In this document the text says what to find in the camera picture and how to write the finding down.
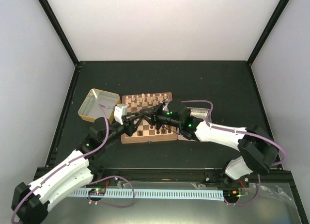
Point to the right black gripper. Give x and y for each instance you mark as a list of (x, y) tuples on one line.
[(155, 110)]

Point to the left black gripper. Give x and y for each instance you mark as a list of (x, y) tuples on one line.
[(130, 128)]

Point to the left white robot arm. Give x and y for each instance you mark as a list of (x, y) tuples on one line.
[(32, 202)]

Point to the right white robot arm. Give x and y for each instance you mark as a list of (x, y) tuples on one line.
[(257, 150)]

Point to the wooden chess board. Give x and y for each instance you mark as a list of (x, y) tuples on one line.
[(149, 134)]

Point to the left circuit board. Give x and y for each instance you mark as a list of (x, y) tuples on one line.
[(97, 191)]

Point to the circuit board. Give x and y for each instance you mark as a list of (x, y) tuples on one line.
[(97, 191), (234, 193)]

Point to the right circuit board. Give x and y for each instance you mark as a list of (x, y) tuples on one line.
[(234, 193)]

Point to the gold metal tin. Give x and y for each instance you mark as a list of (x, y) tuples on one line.
[(98, 102)]

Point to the pink metal tin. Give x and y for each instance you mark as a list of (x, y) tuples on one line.
[(196, 112)]

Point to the white slotted cable duct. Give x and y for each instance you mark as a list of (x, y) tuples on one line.
[(153, 194)]

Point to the left black frame post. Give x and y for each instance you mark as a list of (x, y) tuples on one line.
[(58, 29)]

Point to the black frame post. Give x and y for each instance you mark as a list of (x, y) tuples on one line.
[(58, 29), (281, 5)]

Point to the right black frame post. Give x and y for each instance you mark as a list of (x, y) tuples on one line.
[(281, 5)]

